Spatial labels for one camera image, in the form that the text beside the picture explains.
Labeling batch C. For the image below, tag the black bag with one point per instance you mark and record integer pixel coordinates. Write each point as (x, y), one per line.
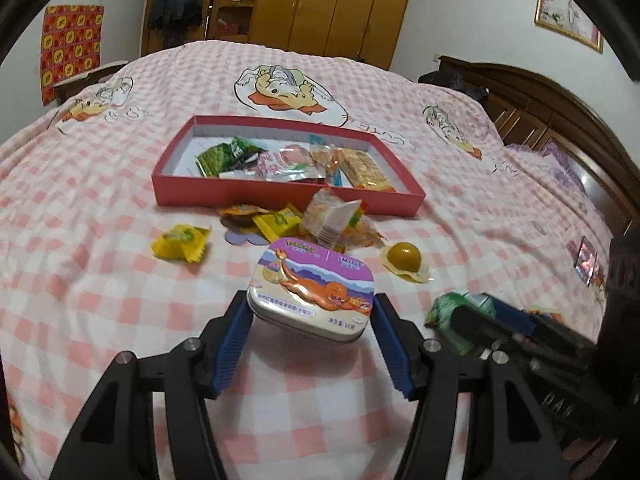
(450, 82)

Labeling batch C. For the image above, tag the purple cartoon candy tin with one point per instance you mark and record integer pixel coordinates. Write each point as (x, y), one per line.
(310, 280)

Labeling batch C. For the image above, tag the purple frilled pillow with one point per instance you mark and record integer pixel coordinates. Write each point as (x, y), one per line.
(555, 165)

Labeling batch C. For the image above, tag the wafer biscuit packet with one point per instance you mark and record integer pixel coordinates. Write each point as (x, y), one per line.
(367, 170)

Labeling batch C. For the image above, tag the green red-label snack packet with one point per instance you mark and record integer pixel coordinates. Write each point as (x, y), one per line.
(442, 317)

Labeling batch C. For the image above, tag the green pea packet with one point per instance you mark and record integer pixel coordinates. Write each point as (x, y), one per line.
(215, 160)

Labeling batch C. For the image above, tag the dark wooden stool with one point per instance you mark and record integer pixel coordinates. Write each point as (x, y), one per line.
(85, 82)

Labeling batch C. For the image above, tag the clear blue-edged snack packet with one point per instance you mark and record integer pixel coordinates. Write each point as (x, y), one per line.
(325, 160)

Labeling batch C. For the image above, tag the brown round jelly pack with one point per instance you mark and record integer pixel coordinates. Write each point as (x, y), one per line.
(405, 255)

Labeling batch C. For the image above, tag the smartphone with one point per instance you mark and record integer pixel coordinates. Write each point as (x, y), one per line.
(586, 260)

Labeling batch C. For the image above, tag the red basket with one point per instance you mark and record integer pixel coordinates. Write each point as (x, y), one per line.
(232, 27)

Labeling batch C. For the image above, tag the red cardboard box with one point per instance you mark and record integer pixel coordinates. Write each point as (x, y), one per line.
(250, 195)

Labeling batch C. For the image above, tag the wooden wardrobe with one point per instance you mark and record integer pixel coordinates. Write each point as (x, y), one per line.
(325, 5)

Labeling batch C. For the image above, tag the pink drink pouch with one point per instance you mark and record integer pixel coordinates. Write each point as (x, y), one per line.
(285, 160)

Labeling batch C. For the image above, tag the clear orange snack packet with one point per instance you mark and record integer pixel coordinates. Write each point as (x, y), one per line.
(330, 220)

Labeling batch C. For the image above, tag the hanging dark jackets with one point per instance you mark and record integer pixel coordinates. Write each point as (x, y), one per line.
(175, 5)

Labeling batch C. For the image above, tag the orange jelly cup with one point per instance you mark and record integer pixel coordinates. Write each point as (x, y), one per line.
(242, 214)

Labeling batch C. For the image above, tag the red patterned wall cloth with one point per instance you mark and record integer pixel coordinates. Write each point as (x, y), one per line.
(70, 50)

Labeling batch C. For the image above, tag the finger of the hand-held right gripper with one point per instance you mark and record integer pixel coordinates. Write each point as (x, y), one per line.
(475, 330)
(512, 312)

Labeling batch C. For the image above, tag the framed wall picture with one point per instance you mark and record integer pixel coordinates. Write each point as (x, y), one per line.
(567, 10)

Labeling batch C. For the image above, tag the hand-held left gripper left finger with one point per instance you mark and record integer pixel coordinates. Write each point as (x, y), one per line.
(232, 350)

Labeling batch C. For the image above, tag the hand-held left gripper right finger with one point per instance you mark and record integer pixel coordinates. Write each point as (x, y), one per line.
(400, 350)

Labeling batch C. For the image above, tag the yellow candy packet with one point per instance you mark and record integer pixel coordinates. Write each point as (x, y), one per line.
(277, 222)
(180, 242)

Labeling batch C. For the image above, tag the dark wooden headboard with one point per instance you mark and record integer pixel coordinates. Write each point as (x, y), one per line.
(540, 105)

